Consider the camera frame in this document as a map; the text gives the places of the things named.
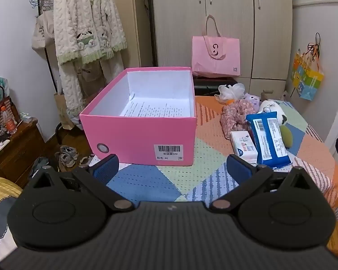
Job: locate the waste bin with dark bag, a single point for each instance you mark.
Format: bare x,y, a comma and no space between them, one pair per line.
42,164

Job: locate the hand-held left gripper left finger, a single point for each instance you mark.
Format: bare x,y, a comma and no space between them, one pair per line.
107,166

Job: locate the khaki garment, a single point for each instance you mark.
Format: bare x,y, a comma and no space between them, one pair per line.
91,78

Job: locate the brown paper bag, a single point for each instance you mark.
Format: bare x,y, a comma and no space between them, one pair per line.
62,109

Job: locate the black folded stand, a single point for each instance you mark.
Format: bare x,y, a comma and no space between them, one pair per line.
149,19

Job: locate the printed plastic bag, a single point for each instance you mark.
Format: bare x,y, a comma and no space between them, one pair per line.
74,118

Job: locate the black suitcase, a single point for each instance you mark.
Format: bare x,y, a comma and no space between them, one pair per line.
205,85

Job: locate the orange drink bottle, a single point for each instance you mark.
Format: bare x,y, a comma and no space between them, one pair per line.
9,122

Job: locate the black clothes rack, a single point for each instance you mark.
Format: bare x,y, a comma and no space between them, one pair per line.
51,73

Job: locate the yellow grey bedding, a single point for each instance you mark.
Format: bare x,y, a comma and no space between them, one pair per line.
0,191

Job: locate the purple plush toy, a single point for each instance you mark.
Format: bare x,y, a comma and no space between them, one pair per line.
252,99

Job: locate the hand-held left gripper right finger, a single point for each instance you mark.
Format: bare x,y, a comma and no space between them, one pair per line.
238,166

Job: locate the blue wet wipes pack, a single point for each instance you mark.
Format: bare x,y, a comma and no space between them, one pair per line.
267,140

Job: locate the white tissue pack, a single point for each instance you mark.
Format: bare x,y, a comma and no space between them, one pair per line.
243,144

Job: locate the pink tote bag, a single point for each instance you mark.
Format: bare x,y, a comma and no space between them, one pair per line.
214,59

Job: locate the beige wooden wardrobe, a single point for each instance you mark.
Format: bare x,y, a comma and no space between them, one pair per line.
180,19

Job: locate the green plush ball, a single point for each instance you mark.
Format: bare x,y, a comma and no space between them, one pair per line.
286,136

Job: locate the cream knitted cardigan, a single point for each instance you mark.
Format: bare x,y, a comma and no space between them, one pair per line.
84,19

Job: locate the grey sneaker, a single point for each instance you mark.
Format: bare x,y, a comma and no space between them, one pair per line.
67,163
66,152

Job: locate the printed paper sheet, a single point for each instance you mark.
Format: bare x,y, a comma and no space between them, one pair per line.
157,108

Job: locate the beige canvas tote bag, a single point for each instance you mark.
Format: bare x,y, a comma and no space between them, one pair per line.
42,36

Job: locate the white refrigerator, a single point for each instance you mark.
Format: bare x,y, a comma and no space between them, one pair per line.
321,19

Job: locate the pink floral cloth headband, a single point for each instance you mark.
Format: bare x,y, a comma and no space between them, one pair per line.
236,115

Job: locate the patchwork tablecloth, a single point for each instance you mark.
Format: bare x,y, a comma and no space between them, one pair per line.
208,146

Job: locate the colourful gift bag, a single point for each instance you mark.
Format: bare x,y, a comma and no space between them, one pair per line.
309,81

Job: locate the brown sandal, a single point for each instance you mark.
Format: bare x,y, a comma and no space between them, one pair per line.
87,159

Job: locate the wooden cabinet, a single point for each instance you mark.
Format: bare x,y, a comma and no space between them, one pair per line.
19,152

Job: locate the pink cardboard box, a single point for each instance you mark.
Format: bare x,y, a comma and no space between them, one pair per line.
129,135

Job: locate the white plush toy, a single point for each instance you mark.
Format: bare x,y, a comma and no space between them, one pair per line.
270,105

